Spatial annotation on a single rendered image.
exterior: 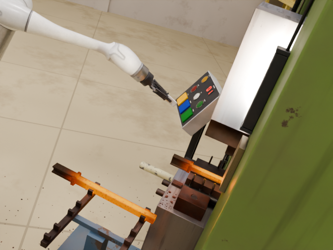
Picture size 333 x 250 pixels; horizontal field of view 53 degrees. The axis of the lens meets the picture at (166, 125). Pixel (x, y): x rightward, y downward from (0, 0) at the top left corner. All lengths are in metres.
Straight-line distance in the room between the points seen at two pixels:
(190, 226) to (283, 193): 0.57
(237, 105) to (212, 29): 7.19
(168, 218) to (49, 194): 1.41
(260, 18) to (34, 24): 0.97
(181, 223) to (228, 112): 0.48
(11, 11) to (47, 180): 1.47
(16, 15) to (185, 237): 1.16
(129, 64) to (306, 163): 1.06
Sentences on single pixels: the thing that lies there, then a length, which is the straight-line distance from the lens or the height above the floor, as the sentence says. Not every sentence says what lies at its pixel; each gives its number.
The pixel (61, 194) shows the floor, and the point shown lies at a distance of 2.62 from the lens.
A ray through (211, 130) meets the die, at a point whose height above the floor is 1.24.
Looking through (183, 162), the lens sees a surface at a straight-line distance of 1.46.
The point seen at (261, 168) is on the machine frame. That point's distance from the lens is 0.84.
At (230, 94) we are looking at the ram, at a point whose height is 1.42.
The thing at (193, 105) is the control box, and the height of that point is 1.05.
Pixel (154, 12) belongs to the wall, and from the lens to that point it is 8.04.
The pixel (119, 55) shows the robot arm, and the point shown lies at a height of 1.27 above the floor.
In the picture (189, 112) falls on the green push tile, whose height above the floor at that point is 1.03.
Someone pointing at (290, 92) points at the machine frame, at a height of 1.60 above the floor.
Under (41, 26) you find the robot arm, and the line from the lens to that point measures 1.62.
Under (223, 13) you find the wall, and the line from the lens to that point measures 8.29.
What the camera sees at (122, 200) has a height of 0.98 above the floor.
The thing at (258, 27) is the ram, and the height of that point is 1.65.
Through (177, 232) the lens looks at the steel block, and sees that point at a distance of 1.39.
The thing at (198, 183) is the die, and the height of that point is 0.99.
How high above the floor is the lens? 1.81
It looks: 28 degrees down
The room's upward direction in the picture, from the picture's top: 19 degrees clockwise
